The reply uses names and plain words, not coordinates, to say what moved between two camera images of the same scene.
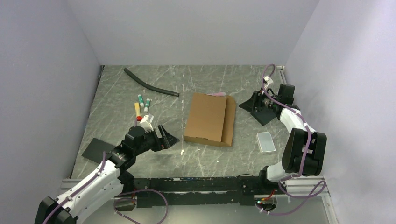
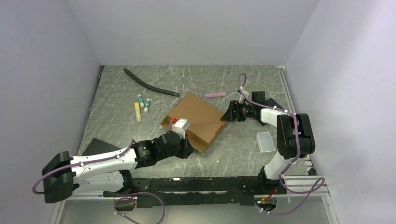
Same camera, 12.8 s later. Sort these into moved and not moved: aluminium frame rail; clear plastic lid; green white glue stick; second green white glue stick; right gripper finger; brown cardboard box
Moved: right gripper finger; brown cardboard box
Not moved: green white glue stick; clear plastic lid; second green white glue stick; aluminium frame rail
